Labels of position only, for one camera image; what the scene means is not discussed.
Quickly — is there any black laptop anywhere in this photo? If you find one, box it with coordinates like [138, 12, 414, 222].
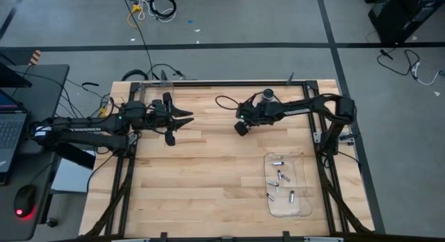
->
[0, 90, 29, 186]

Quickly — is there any thick black cable loop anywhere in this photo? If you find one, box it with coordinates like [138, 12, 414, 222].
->
[120, 68, 151, 82]

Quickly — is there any black aluminium table frame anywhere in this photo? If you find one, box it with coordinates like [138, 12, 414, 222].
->
[83, 79, 375, 242]

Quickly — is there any orange black striped piece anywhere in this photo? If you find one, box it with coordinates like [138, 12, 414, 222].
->
[28, 49, 42, 66]

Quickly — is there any yellow floor cable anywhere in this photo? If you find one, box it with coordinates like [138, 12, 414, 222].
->
[127, 3, 145, 29]

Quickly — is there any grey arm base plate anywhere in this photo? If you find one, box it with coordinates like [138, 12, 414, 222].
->
[311, 130, 362, 146]

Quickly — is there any black flat desk monitor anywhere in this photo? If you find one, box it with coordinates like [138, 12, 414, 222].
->
[0, 62, 33, 89]

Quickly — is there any long black floor cable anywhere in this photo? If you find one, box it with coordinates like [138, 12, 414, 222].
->
[120, 0, 154, 70]

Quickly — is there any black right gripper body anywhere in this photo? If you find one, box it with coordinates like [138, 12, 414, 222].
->
[234, 102, 267, 137]

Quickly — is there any large black equipment case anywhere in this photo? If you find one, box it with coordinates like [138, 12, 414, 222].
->
[367, 0, 445, 45]

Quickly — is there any black computer mouse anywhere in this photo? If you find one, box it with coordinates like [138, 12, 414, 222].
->
[13, 184, 38, 220]

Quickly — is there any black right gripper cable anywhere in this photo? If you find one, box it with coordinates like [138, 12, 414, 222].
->
[214, 95, 243, 112]

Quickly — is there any white floor cable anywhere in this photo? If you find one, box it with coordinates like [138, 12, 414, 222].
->
[411, 60, 445, 86]
[137, 0, 175, 24]

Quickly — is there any black cable with connector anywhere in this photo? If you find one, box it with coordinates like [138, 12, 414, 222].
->
[151, 63, 187, 81]

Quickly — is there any black coiled floor cable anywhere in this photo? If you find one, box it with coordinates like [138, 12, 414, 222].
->
[148, 0, 177, 19]

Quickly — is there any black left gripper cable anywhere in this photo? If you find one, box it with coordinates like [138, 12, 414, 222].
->
[143, 106, 177, 136]

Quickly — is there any thin black floor cable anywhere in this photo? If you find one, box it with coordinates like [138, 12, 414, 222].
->
[376, 48, 421, 76]

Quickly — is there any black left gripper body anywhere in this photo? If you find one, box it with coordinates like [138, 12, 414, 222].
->
[142, 92, 176, 147]

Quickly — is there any clear plastic tray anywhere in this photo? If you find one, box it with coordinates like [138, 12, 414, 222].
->
[263, 151, 314, 218]
[138, 81, 175, 135]

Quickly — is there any grey desk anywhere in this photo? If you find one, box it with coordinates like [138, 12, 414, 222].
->
[0, 63, 70, 242]

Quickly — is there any white grey box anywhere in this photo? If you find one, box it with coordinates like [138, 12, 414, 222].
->
[50, 157, 97, 194]

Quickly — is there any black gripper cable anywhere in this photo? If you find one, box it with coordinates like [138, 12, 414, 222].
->
[214, 95, 243, 112]
[143, 106, 177, 136]

